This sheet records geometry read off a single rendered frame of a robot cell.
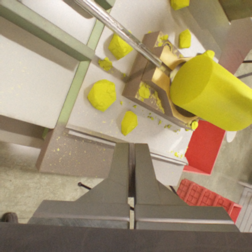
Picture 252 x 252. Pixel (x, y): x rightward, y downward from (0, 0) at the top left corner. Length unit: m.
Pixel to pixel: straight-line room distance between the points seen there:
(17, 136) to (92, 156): 0.10
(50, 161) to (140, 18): 0.21
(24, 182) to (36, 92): 1.20
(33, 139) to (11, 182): 1.11
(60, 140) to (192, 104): 0.16
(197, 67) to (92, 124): 0.15
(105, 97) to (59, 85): 0.05
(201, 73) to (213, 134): 1.05
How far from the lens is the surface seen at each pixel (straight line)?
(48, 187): 1.45
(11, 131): 0.26
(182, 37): 0.33
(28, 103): 0.20
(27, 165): 1.34
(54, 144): 0.22
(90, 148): 0.24
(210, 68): 0.23
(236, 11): 0.35
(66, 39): 0.18
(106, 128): 0.25
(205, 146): 1.28
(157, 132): 0.32
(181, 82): 0.26
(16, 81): 0.20
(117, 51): 0.23
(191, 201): 2.55
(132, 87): 0.24
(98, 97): 0.21
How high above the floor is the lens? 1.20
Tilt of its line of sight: 49 degrees down
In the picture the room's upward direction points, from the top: 110 degrees clockwise
